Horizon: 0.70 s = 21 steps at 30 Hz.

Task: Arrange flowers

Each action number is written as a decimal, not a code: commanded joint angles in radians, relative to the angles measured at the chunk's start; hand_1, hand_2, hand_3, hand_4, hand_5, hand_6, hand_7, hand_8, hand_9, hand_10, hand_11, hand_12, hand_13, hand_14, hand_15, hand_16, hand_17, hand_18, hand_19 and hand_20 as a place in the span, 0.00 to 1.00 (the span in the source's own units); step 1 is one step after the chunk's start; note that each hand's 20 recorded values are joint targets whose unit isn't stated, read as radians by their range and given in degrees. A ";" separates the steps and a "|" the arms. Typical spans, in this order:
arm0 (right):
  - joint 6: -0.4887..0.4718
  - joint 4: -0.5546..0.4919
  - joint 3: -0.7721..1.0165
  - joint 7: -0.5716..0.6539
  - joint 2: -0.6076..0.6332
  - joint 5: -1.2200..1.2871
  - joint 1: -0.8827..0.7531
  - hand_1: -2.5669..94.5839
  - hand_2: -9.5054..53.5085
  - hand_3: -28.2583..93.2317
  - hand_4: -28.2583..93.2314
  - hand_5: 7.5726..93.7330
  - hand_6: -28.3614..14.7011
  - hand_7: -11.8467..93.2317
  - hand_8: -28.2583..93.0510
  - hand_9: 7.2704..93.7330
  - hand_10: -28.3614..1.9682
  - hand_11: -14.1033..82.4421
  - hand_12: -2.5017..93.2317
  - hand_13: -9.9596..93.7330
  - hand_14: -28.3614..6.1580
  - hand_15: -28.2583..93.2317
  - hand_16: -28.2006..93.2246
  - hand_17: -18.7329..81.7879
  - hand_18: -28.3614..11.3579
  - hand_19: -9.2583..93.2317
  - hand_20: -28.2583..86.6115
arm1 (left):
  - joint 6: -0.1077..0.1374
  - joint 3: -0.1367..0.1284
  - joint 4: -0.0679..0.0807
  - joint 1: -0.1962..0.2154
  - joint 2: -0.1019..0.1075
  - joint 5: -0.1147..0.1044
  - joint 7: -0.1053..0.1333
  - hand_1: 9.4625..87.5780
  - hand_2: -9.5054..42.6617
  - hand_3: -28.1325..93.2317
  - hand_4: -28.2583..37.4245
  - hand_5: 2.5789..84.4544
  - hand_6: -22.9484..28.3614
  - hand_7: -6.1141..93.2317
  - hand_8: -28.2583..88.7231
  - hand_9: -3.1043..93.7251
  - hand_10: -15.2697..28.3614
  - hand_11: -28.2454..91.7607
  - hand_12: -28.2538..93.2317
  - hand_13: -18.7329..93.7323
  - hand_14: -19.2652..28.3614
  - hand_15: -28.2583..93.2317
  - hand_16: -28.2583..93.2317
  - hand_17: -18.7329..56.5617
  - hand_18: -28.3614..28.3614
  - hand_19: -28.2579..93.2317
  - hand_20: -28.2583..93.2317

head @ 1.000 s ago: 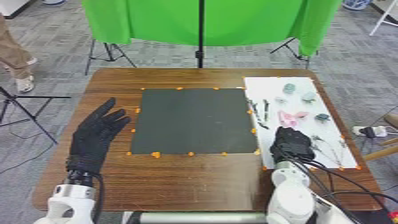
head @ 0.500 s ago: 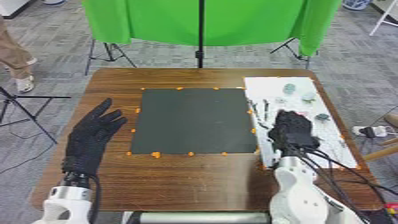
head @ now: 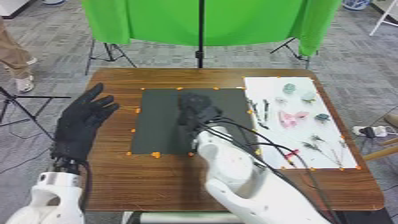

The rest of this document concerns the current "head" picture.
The white power strip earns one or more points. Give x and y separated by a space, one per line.
371 131

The green sprig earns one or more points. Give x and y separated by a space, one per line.
312 146

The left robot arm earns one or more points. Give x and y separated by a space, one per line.
56 196

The red flower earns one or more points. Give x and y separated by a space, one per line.
291 154

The pale grey bar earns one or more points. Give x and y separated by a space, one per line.
179 218

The white sheet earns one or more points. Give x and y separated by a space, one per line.
308 133

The person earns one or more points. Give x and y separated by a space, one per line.
14 56

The black tripod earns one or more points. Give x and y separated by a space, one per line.
24 106

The dark mat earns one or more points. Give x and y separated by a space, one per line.
161 126

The black backdrop pole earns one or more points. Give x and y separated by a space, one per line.
202 36

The pink flower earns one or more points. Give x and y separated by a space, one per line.
292 118

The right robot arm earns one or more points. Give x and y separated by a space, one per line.
250 190

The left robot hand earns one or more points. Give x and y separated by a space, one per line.
81 123

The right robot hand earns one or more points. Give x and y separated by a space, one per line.
197 111

